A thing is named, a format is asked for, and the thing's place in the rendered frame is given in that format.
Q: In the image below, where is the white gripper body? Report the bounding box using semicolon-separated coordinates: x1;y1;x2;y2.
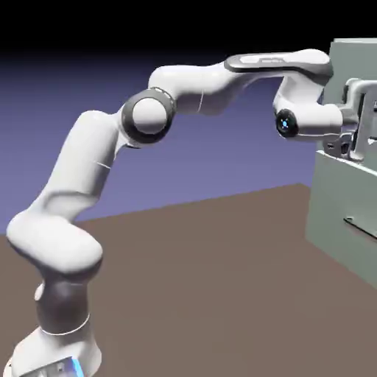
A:
349;90;377;162

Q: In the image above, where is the grey-green drawer front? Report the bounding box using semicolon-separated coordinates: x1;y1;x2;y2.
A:
305;149;377;291
320;37;377;154

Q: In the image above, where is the grey-green cabinet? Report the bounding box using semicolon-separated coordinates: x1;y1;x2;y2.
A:
305;37;377;291

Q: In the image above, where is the flat dark metal handle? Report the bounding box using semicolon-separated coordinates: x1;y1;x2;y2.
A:
343;216;377;240

